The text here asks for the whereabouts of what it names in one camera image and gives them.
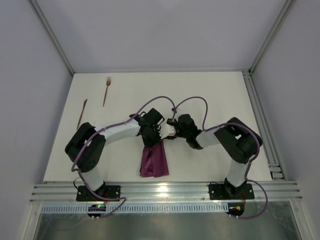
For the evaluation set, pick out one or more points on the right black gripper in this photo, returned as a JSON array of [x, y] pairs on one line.
[[176, 127]]

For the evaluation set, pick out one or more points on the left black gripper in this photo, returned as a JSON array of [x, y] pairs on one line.
[[151, 137]]

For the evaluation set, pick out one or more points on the purple satin napkin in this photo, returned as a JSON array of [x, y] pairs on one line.
[[154, 161]]

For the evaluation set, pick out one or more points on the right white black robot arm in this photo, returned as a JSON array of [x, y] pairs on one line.
[[239, 141]]

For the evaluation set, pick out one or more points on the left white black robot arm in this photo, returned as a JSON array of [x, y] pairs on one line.
[[87, 144]]

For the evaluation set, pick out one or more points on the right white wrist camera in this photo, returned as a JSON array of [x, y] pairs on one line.
[[176, 113]]

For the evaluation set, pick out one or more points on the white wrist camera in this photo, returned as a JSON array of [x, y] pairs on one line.
[[176, 113], [167, 130]]

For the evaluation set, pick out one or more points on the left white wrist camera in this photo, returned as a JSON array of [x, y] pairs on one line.
[[167, 130]]

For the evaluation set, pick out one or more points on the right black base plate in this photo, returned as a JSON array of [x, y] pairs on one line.
[[226, 191]]

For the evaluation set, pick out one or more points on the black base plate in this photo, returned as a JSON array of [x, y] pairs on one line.
[[226, 191], [110, 193]]

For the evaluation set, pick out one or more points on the grey slotted cable duct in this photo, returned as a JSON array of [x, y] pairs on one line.
[[135, 208]]

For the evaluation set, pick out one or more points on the right side aluminium rail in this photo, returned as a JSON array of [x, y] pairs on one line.
[[270, 150]]

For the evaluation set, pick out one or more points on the aluminium rail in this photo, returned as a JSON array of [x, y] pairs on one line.
[[270, 150], [160, 192]]

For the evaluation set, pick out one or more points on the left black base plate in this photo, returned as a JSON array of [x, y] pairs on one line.
[[110, 193]]

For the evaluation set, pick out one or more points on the front aluminium rail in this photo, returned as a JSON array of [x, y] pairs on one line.
[[160, 192]]

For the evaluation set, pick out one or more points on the right corner aluminium post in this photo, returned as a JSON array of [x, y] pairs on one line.
[[272, 33]]

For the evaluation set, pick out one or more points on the corner aluminium post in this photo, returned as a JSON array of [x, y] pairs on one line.
[[272, 33], [51, 35]]

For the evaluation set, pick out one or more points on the left corner aluminium post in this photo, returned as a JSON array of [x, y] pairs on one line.
[[51, 35]]

